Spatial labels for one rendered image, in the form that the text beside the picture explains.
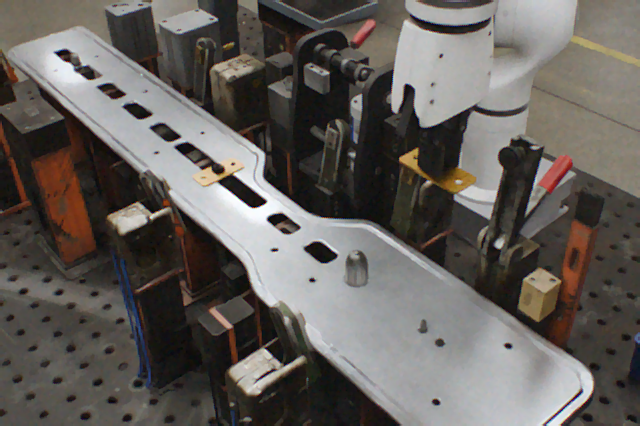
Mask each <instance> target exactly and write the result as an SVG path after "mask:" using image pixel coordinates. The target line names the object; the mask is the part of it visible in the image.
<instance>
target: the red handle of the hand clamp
mask: <svg viewBox="0 0 640 426"><path fill-rule="evenodd" d="M572 166H573V163H572V159H571V157H570V156H568V155H564V156H562V155H559V156H558V157H557V160H556V161H555V162H554V164H553V165H552V166H551V167H550V169H549V170H548V171H547V172H545V174H544V175H543V177H542V179H541V180H540V181H539V182H538V184H537V187H536V188H535V190H534V191H533V192H532V195H531V198H530V202H529V205H527V209H526V213H525V217H524V220H523V223H522V227H523V226H524V225H525V223H526V222H527V221H529V219H530V218H531V217H532V216H533V214H534V213H535V211H536V209H537V208H538V207H539V206H540V204H541V203H542V202H543V201H544V199H545V198H547V197H548V195H551V193H552V192H553V190H554V189H555V188H556V187H557V185H558V184H559V183H560V181H561V180H562V179H563V178H564V175H566V174H567V173H568V172H569V170H570V169H571V168H572ZM522 227H521V228H522ZM505 235H506V232H505V231H504V229H503V231H502V232H501V233H500V235H499V236H498V237H497V238H495V239H494V240H493V241H491V245H493V248H494V249H495V250H496V251H497V252H499V253H501V251H502V246H503V242H504V239H505Z"/></svg>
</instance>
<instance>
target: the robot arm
mask: <svg viewBox="0 0 640 426"><path fill-rule="evenodd" d="M579 7H580V6H579V3H578V0H406V8H407V10H408V11H409V12H410V19H408V20H406V21H405V23H403V26H402V29H401V33H400V38H399V42H398V47H397V53H396V60H395V67H394V76H393V87H392V111H393V112H394V113H396V114H398V113H401V115H400V118H399V121H398V126H397V129H396V134H398V135H400V136H401V137H404V138H417V139H418V152H417V166H418V168H420V169H423V170H424V171H426V172H428V173H430V174H431V175H433V177H435V178H437V179H438V178H440V177H442V174H443V166H444V160H446V161H448V162H449V163H448V166H449V167H451V168H457V167H460V168H461V169H463V170H465V171H467V172H468V173H470V174H472V175H475V177H476V178H477V183H475V184H473V185H471V186H469V187H468V188H466V189H464V190H463V191H461V192H459V193H455V195H457V196H459V197H460V198H462V199H464V200H467V201H469V202H473V203H477V204H483V205H494V204H495V200H496V196H497V191H498V187H499V183H500V179H501V174H502V171H503V168H502V167H501V165H500V164H499V161H498V153H499V151H500V149H502V148H504V147H506V146H509V142H511V138H512V137H514V136H517V135H519V134H524V135H525V130H526V121H527V113H528V106H530V97H531V90H532V85H533V81H534V78H535V76H536V74H537V73H538V71H539V70H540V68H541V67H542V66H543V65H545V64H546V63H548V62H549V61H551V60H552V59H553V58H554V57H555V56H556V55H558V54H559V53H560V52H561V51H562V49H563V48H564V47H565V46H567V44H568V43H569V42H570V41H571V39H572V37H573V36H574V34H575V33H576V28H577V25H578V21H579V15H580V9H579ZM494 47H503V48H514V49H513V50H510V52H508V53H506V54H503V55H501V56H498V57H495V58H492V57H494ZM428 127H431V131H430V130H428V129H427V128H428ZM463 133H464V136H463V151H462V152H461V143H462V136H461V135H460V134H463ZM460 152H461V153H460Z"/></svg>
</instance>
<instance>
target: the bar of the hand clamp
mask: <svg viewBox="0 0 640 426"><path fill-rule="evenodd" d="M543 150H544V145H543V144H541V143H539V142H537V141H535V139H533V138H531V137H529V136H526V135H524V134H519V135H517V136H514V137H512V138H511V142H509V146H506V147H504V148H502V149H500V151H499V153H498V161H499V164H500V165H501V167H502V168H503V171H502V174H501V179H500V183H499V187H498V191H497V196H496V200H495V204H494V207H493V211H491V216H490V220H489V224H488V228H487V233H486V237H485V241H484V244H483V249H482V253H483V254H484V255H487V254H489V253H491V252H494V251H496V250H495V249H494V248H493V245H491V241H493V240H494V239H495V238H497V237H498V236H499V235H500V232H501V228H502V229H504V231H505V232H506V235H505V239H504V242H503V246H502V251H501V254H500V258H499V262H498V263H499V264H501V266H504V264H503V260H504V255H505V253H506V251H507V250H508V248H509V246H511V245H513V244H514V243H517V242H518V238H519V235H520V231H521V227H522V223H523V220H524V217H525V213H526V209H527V205H529V202H530V198H531V195H532V190H533V187H534V183H535V180H536V175H537V172H538V168H539V165H540V161H541V157H542V153H543Z"/></svg>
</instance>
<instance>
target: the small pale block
mask: <svg viewBox="0 0 640 426"><path fill-rule="evenodd" d="M560 284H561V280H559V279H558V278H556V277H554V276H553V275H551V274H550V273H548V272H545V271H544V270H542V269H541V268H539V269H537V270H536V271H535V272H533V273H532V274H530V275H528V276H527V277H525V278H524V279H523V282H522V288H521V293H520V298H519V304H518V309H517V313H519V314H520V318H519V321H520V322H522V323H523V324H525V325H526V326H528V327H530V328H532V329H533V330H534V331H536V332H537V333H539V334H540V335H542V336H543V338H544V333H545V329H546V324H548V320H549V317H550V316H552V315H553V314H554V310H555V306H556V300H557V296H558V292H559V288H560Z"/></svg>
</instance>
